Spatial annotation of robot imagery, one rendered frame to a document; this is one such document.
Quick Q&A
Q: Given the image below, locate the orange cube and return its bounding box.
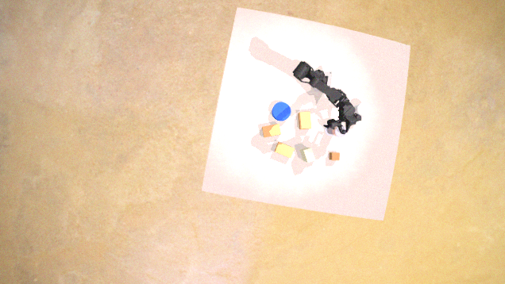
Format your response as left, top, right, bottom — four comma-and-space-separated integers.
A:
330, 152, 340, 160

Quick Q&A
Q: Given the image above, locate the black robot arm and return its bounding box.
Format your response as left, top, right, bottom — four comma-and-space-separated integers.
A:
292, 61, 359, 126

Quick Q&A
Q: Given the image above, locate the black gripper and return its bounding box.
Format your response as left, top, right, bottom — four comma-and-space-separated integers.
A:
327, 109, 361, 134

